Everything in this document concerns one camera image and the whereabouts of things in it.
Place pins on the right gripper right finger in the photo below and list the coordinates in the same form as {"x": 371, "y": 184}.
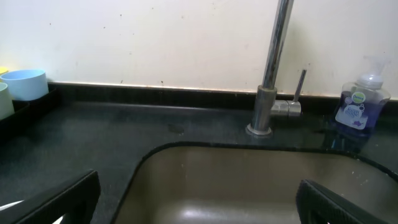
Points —
{"x": 323, "y": 208}

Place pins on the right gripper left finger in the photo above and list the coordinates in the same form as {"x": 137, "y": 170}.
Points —
{"x": 62, "y": 199}

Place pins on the black tray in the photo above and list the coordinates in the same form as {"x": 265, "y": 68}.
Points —
{"x": 15, "y": 124}
{"x": 46, "y": 102}

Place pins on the steel sink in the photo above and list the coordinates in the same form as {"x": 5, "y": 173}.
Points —
{"x": 233, "y": 180}

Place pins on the blue soap bottle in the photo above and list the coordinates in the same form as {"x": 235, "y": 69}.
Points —
{"x": 357, "y": 109}

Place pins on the light green cup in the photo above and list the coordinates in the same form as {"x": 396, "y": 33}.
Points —
{"x": 5, "y": 102}

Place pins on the blue cup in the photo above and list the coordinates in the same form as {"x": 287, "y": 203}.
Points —
{"x": 25, "y": 85}

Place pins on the yellow cup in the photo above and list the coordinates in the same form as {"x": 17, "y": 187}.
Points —
{"x": 2, "y": 71}

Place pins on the steel tap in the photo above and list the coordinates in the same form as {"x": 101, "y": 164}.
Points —
{"x": 273, "y": 46}

